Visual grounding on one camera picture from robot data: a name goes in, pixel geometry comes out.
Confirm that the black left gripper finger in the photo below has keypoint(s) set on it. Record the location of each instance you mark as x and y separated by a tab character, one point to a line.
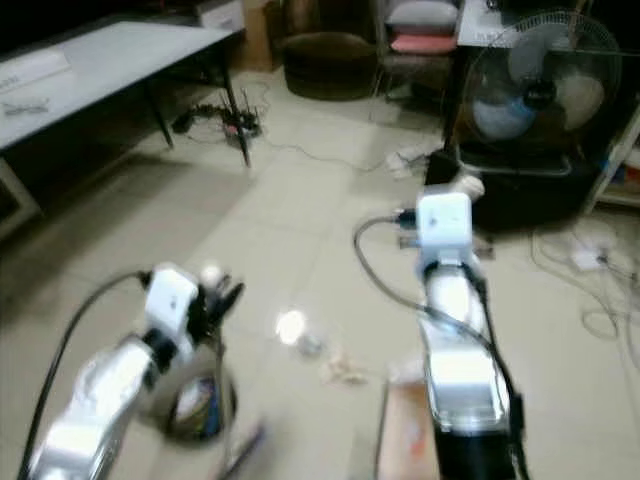
213	292
235	297

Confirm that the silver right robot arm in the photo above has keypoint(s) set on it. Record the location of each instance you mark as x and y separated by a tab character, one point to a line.
465	375

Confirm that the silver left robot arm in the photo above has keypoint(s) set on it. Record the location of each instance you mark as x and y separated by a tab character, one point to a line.
95	420

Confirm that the shiny white crumpled ball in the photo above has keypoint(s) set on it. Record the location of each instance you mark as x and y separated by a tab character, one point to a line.
291	327

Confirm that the grey crumpled wrapper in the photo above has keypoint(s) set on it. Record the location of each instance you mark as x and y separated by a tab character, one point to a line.
311	346

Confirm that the beige crumpled paper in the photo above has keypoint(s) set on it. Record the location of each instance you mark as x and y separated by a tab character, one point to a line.
344	367

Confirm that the brown cardboard box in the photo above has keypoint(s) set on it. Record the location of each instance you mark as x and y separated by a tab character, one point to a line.
405	430

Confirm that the white table with black legs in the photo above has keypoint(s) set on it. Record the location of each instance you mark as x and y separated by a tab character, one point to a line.
120	70

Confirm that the dark brown armchair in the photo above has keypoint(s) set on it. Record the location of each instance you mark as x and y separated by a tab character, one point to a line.
328	60

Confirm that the tall brown cardboard carton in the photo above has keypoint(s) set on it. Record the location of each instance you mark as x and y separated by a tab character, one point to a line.
257	35

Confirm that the white paper sign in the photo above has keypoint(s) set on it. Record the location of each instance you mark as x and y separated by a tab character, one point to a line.
32	70

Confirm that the black low cabinet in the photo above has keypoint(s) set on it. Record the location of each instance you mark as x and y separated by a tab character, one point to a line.
520	200

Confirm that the chair with pink cushion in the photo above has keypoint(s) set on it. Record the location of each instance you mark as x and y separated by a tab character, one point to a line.
422	40

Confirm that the white power adapter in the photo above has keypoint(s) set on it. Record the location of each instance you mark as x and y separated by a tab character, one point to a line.
586	259

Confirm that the black standing fan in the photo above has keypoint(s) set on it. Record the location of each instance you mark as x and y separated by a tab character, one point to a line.
540	90

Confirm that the white desk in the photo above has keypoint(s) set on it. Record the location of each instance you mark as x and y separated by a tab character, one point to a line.
495	22

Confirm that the white storage shelf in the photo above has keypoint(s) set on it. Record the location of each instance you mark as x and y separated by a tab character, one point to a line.
622	160

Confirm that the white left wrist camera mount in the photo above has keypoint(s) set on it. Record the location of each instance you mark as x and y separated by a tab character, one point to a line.
172	300

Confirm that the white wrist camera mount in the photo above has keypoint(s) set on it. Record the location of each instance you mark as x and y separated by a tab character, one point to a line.
172	300
445	228

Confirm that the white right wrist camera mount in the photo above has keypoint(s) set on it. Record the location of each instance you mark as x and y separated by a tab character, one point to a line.
445	228

